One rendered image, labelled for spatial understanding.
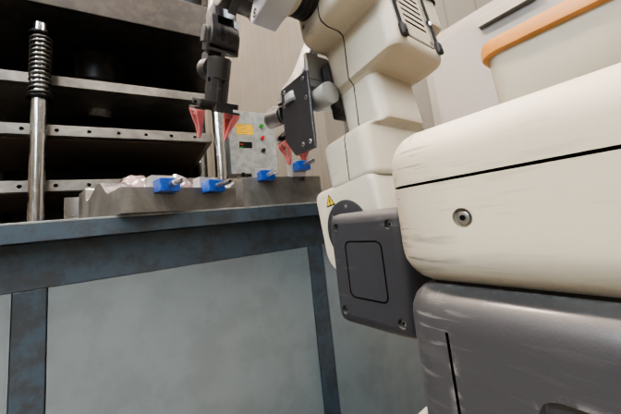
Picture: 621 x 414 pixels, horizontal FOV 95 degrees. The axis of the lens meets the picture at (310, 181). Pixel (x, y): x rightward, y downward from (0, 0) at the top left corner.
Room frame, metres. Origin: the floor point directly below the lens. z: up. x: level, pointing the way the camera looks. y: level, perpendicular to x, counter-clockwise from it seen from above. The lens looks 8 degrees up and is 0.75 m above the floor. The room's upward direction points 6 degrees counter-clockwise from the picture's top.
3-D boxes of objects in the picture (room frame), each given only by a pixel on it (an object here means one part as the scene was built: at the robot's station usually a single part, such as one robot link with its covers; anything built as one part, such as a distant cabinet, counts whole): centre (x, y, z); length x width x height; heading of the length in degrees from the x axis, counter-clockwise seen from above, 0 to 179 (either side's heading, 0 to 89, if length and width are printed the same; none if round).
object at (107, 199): (0.82, 0.47, 0.85); 0.50 x 0.26 x 0.11; 47
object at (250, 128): (1.79, 0.37, 0.73); 0.30 x 0.22 x 1.47; 120
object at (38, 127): (1.16, 1.14, 1.10); 0.05 x 0.05 x 1.30
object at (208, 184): (0.68, 0.23, 0.85); 0.13 x 0.05 x 0.05; 47
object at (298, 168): (0.87, 0.02, 0.92); 0.13 x 0.05 x 0.05; 30
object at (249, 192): (1.08, 0.20, 0.87); 0.50 x 0.26 x 0.14; 30
